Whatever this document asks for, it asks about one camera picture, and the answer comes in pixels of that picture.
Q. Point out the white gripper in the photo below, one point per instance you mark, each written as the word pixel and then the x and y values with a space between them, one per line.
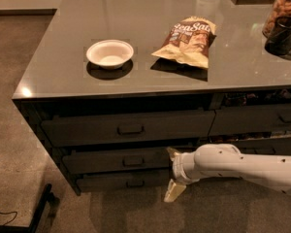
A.
pixel 178 168

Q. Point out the dark drawer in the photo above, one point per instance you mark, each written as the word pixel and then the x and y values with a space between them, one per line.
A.
pixel 109 129
pixel 251 119
pixel 124 180
pixel 273 146
pixel 116 160

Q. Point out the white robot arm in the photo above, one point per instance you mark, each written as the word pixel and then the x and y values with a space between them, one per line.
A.
pixel 226 160

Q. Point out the dark counter cabinet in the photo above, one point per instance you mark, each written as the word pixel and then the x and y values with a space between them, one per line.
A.
pixel 61 82

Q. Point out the sea salt chip bag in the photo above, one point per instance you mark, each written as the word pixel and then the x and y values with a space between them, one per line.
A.
pixel 189 42

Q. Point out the white paper bowl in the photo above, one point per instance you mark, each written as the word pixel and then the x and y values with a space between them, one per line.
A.
pixel 110 54

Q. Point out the black mesh cup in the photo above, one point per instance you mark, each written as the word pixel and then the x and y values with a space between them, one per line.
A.
pixel 279 40

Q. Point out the glass jar of nuts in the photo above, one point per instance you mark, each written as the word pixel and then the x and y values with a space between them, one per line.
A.
pixel 281 8

